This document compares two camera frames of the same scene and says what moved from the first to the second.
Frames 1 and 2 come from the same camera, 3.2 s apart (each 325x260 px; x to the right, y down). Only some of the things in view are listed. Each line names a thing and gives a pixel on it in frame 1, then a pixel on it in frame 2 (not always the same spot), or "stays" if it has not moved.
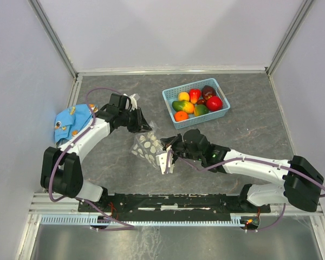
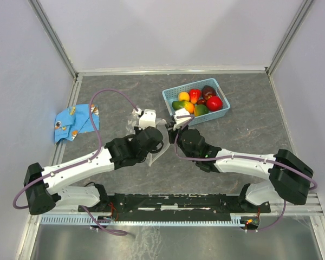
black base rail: (171, 204) stays
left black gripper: (137, 127) -> (137, 130)
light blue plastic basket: (171, 95) stays
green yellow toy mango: (183, 106) stays
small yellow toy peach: (183, 96) stays
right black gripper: (172, 141) -> (169, 127)
